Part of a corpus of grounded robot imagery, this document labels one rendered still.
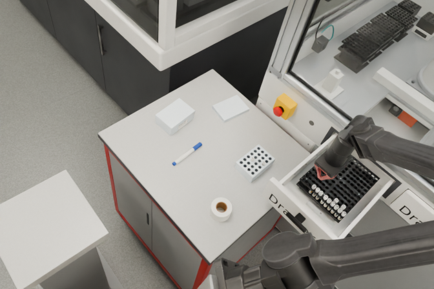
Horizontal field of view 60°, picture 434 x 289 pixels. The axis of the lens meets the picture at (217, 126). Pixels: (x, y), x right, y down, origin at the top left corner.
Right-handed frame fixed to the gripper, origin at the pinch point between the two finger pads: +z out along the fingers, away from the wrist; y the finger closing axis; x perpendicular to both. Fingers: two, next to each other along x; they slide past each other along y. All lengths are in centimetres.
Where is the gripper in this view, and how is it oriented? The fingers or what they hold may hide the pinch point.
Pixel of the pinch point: (323, 174)
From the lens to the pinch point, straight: 119.8
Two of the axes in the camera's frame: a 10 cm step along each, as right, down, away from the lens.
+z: -1.1, 5.9, 8.0
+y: 7.3, -5.0, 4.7
